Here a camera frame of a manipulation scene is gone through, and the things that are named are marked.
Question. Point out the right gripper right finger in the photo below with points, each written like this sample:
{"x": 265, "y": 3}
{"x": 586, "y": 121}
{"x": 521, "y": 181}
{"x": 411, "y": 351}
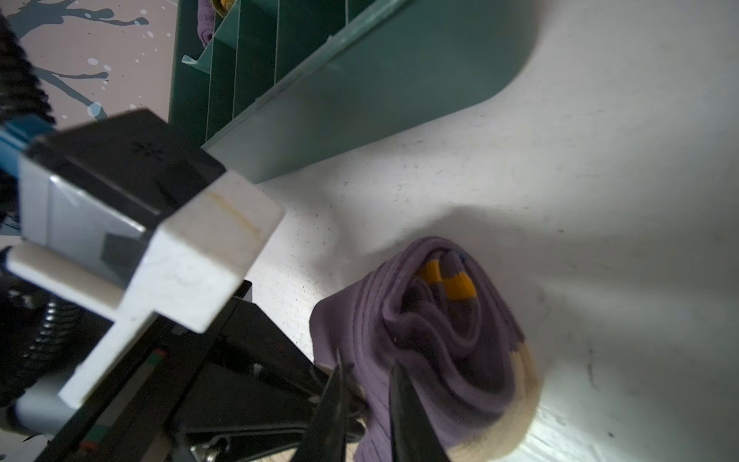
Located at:
{"x": 413, "y": 436}

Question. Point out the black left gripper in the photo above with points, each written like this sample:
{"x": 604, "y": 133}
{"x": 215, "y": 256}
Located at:
{"x": 240, "y": 391}

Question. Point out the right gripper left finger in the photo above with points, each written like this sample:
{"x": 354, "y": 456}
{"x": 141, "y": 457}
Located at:
{"x": 325, "y": 439}

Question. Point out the purple striped sock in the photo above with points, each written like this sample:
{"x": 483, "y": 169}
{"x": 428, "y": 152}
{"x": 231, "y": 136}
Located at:
{"x": 433, "y": 309}

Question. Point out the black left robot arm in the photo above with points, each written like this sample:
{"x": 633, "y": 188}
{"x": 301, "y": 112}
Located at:
{"x": 39, "y": 331}

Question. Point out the green compartment tray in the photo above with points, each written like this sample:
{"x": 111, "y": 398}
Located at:
{"x": 286, "y": 84}

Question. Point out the rolled purple sock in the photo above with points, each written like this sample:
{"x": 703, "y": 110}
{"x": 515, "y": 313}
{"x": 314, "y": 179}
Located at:
{"x": 205, "y": 21}

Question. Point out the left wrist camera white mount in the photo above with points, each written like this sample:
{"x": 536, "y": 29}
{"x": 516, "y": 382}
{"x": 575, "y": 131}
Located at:
{"x": 126, "y": 219}

